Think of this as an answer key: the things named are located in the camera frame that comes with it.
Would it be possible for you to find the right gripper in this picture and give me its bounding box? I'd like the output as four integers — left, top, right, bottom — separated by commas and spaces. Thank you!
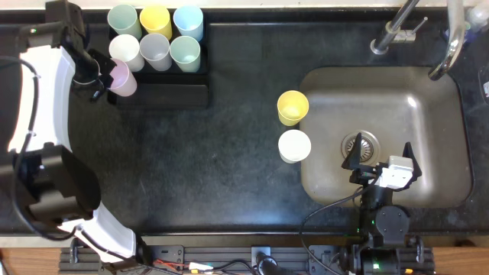
341, 131, 423, 187

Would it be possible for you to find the white cup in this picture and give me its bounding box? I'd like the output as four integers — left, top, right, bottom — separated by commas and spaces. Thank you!
108, 34, 145, 73
277, 129, 313, 164

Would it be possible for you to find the yellow cup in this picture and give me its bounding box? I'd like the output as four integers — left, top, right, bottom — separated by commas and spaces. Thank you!
139, 5, 173, 41
277, 89, 310, 128

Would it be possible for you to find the pink cup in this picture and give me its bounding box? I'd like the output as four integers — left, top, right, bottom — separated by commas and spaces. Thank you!
108, 58, 138, 98

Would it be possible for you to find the steel sink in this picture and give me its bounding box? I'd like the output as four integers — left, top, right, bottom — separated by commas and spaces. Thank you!
299, 66, 474, 209

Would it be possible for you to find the steel tap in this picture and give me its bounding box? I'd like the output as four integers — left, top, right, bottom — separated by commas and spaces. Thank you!
369, 0, 467, 82

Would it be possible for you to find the blue soap bottle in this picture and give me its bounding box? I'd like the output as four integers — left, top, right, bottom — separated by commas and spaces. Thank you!
442, 2, 489, 45

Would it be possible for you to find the black tray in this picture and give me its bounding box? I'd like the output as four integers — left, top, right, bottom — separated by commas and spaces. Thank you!
106, 11, 210, 110

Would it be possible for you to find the green cup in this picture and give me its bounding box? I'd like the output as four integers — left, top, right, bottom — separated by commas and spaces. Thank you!
107, 3, 143, 40
169, 35, 202, 73

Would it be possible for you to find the blue cup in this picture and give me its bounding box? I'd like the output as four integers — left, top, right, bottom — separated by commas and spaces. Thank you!
173, 5, 205, 42

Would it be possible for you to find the grey cup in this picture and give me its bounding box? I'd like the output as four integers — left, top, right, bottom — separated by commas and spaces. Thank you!
139, 33, 173, 73

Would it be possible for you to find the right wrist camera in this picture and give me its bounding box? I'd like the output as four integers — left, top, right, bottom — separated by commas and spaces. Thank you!
376, 154, 415, 190

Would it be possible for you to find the black cable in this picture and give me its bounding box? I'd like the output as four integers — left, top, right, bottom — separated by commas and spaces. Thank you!
299, 173, 383, 275
0, 56, 77, 241

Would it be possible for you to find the mounting rail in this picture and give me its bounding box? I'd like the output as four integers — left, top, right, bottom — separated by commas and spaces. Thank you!
59, 244, 436, 275

